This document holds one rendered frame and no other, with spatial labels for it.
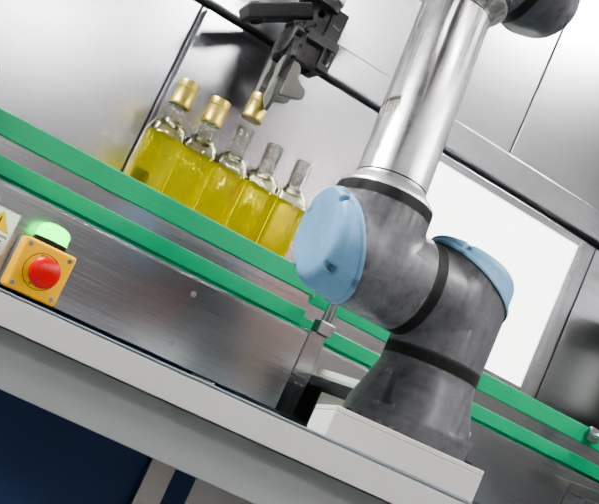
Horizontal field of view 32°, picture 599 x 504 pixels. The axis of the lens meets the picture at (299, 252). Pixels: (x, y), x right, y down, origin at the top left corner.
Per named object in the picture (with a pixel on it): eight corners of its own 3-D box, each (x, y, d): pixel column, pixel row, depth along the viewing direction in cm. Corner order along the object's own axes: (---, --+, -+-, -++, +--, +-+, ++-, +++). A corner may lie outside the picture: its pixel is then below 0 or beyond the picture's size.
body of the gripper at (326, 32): (326, 77, 169) (356, 12, 171) (282, 50, 166) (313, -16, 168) (306, 83, 176) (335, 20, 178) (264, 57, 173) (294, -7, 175)
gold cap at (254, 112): (256, 126, 170) (267, 102, 171) (264, 124, 167) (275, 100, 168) (237, 115, 169) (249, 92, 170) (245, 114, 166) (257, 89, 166)
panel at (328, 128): (514, 395, 209) (577, 241, 214) (523, 397, 206) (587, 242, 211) (116, 188, 175) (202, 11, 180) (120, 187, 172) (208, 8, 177)
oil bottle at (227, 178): (186, 283, 168) (242, 164, 171) (198, 285, 162) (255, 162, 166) (156, 268, 165) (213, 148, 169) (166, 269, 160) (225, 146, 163)
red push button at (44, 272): (61, 264, 134) (67, 265, 131) (47, 292, 134) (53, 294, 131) (33, 250, 133) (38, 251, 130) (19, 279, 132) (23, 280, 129)
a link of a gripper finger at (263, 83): (279, 126, 172) (306, 76, 172) (249, 108, 170) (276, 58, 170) (273, 124, 175) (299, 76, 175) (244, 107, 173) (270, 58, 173)
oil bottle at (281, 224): (246, 312, 172) (299, 196, 175) (259, 316, 167) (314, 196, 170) (217, 298, 170) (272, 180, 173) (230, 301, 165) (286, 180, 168)
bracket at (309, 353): (286, 373, 165) (304, 332, 166) (311, 382, 157) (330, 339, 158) (267, 364, 164) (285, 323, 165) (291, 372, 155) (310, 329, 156)
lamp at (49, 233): (60, 253, 140) (70, 232, 140) (67, 254, 136) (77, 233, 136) (29, 238, 138) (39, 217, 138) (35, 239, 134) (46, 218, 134)
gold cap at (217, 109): (224, 131, 166) (236, 107, 166) (211, 121, 163) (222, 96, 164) (208, 128, 168) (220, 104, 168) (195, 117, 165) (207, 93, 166)
